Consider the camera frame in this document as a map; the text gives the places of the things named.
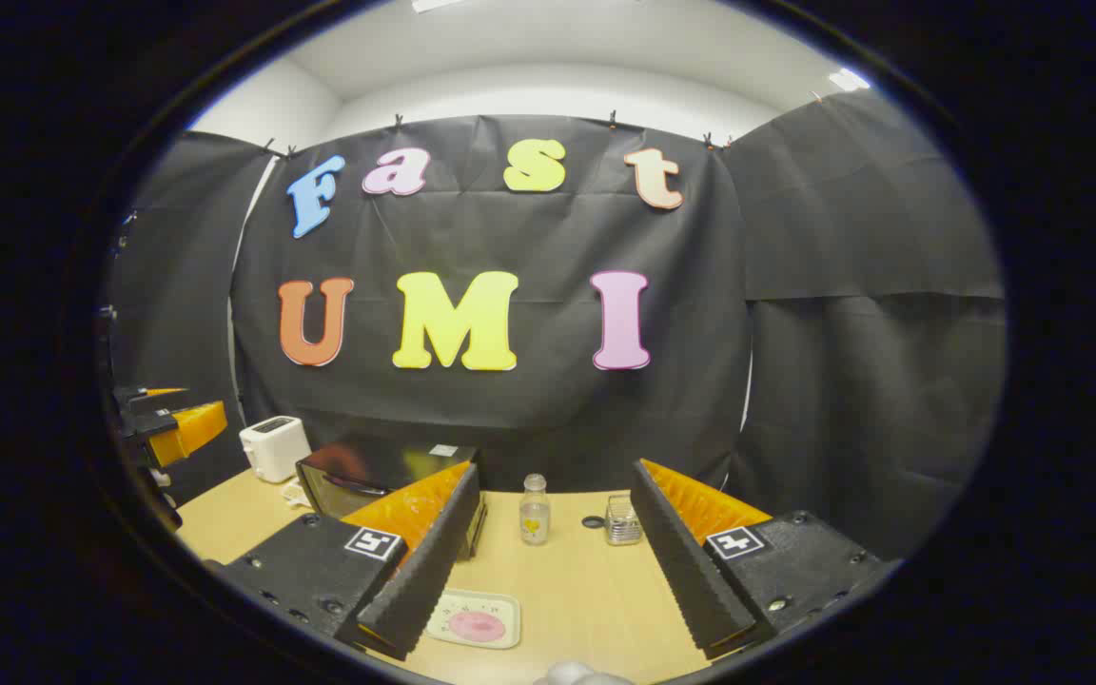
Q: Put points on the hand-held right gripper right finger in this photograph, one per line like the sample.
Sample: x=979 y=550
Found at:
x=681 y=561

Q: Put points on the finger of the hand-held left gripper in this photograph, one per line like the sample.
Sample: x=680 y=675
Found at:
x=188 y=428
x=144 y=400

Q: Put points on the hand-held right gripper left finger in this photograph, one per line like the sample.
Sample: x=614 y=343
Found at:
x=424 y=571

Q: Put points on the pink round food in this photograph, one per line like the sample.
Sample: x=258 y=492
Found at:
x=477 y=625

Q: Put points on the square cream plate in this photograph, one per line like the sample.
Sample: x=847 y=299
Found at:
x=500 y=609

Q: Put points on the black electric oven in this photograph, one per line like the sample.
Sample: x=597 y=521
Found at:
x=367 y=468

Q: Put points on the white toaster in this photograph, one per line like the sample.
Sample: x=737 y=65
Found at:
x=274 y=447

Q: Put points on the clear glass bottle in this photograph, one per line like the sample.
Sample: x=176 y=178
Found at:
x=535 y=514

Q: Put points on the white divided dish with grains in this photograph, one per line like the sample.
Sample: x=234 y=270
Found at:
x=296 y=495

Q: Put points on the black backdrop cloth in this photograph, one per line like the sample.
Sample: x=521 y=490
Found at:
x=529 y=409

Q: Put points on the ceiling light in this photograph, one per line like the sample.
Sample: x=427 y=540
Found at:
x=849 y=80

